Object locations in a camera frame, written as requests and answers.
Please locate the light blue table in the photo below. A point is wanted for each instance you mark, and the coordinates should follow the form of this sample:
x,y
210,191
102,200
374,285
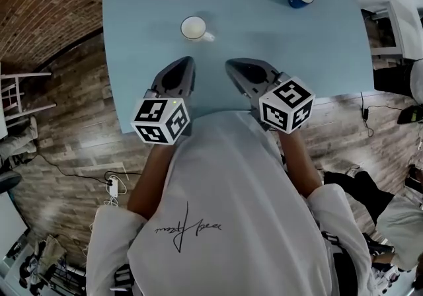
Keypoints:
x,y
281,43

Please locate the person's left forearm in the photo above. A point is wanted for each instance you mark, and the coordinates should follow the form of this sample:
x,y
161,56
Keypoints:
x,y
148,185

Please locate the black power adapter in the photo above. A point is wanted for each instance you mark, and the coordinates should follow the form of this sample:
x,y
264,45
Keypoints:
x,y
365,114

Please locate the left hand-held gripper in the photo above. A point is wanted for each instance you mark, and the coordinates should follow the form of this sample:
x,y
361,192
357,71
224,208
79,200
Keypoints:
x,y
153,113

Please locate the person's right forearm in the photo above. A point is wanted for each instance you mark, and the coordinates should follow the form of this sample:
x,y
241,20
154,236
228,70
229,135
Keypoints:
x,y
300,166

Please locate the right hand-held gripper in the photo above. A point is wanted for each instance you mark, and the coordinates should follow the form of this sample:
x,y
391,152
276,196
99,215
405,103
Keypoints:
x,y
287,103

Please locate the white desk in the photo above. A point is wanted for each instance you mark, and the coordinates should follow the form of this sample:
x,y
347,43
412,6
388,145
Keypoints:
x,y
408,23

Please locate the black and yellow bag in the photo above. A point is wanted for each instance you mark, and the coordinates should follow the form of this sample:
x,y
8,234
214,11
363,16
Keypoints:
x,y
409,115

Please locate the white power strip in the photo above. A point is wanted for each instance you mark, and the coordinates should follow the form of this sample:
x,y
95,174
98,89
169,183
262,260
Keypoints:
x,y
114,189

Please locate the white mug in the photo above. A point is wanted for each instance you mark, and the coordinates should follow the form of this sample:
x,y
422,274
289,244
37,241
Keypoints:
x,y
193,27

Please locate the person's white shirt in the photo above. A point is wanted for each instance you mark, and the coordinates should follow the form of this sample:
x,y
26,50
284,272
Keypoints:
x,y
231,189

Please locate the small white table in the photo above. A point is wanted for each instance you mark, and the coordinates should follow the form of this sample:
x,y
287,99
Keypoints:
x,y
29,74

